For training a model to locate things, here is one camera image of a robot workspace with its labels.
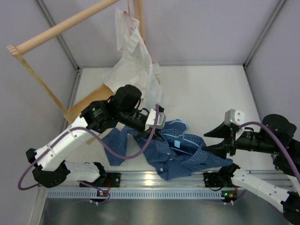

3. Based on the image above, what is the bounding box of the wooden clothes rack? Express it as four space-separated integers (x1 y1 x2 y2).
6 0 161 146

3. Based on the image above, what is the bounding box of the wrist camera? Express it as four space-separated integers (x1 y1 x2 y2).
145 108 167 131
224 109 245 140

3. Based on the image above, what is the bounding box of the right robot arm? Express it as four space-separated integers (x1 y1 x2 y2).
204 109 300 225

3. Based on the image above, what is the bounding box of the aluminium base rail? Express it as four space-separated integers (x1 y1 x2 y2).
67 170 293 188

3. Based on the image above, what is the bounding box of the blue checked shirt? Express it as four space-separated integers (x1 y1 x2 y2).
103 126 233 180

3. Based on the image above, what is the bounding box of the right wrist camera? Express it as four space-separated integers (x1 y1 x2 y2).
224 109 245 140

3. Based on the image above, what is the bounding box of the blue wire hanger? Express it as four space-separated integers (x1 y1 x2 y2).
162 120 205 156

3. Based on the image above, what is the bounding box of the aluminium frame post left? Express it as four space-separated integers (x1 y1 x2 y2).
34 0 82 109

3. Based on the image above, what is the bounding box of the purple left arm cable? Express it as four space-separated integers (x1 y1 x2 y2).
17 104 162 190

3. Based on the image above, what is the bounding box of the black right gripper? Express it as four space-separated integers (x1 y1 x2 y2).
202 120 280 159

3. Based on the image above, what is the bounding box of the white shirt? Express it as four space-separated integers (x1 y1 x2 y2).
102 9 162 109

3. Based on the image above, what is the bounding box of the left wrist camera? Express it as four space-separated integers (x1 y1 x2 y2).
145 108 167 131

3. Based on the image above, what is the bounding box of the aluminium frame post right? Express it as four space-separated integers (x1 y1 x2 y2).
243 0 288 70

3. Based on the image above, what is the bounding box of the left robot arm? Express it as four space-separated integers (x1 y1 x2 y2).
26 84 166 188

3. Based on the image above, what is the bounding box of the aluminium frame post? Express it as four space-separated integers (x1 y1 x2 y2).
34 0 82 109
243 0 288 70

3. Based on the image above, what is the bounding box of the pink wire hanger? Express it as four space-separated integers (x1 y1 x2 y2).
127 0 141 35

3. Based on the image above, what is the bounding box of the slotted cable duct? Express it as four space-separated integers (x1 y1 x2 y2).
47 188 236 200

